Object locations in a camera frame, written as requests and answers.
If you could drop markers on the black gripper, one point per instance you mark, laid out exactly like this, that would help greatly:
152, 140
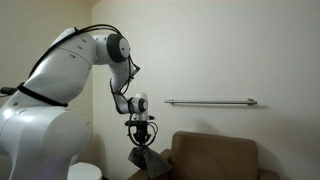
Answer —
142, 132

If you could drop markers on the grey terry towel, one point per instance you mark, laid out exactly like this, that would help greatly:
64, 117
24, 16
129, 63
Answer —
153, 163

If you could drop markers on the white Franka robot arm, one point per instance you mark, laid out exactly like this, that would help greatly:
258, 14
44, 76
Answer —
56, 83

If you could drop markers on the white round container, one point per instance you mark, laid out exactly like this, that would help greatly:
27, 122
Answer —
85, 171

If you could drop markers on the brown leather armchair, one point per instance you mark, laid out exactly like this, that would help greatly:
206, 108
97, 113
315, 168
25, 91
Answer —
213, 156

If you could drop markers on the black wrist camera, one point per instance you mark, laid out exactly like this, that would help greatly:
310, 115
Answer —
131, 123

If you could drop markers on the silver wall towel bar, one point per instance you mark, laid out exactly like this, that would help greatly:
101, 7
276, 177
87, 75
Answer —
210, 102

